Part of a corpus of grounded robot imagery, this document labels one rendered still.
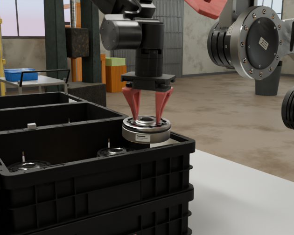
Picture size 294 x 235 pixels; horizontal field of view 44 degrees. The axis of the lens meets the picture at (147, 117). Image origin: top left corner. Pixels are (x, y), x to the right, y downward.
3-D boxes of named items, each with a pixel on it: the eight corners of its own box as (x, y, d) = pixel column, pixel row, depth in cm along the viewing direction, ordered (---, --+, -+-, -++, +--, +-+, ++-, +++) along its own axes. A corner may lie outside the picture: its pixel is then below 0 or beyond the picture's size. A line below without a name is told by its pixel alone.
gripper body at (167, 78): (167, 88, 71) (169, 50, 69) (119, 84, 74) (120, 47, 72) (175, 83, 77) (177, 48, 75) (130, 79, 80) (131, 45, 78)
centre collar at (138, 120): (151, 118, 81) (151, 115, 81) (162, 124, 77) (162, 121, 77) (131, 120, 79) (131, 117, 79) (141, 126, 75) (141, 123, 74)
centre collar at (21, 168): (37, 162, 85) (37, 160, 85) (42, 169, 81) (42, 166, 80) (15, 166, 82) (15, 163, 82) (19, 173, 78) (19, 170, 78)
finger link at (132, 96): (152, 126, 74) (154, 81, 72) (120, 122, 76) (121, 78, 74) (162, 118, 80) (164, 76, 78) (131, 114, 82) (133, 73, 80)
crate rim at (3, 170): (131, 124, 103) (131, 116, 103) (199, 151, 78) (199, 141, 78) (-22, 145, 83) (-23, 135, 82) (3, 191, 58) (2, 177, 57)
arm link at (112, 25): (144, -11, 75) (130, 23, 81) (95, -16, 69) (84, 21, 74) (173, 25, 70) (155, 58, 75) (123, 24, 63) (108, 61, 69)
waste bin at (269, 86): (263, 96, 742) (265, 61, 728) (247, 93, 795) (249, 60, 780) (285, 95, 761) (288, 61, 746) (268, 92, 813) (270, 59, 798)
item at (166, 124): (156, 115, 85) (156, 113, 84) (178, 128, 76) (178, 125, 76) (115, 120, 80) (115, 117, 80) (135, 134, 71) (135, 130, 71)
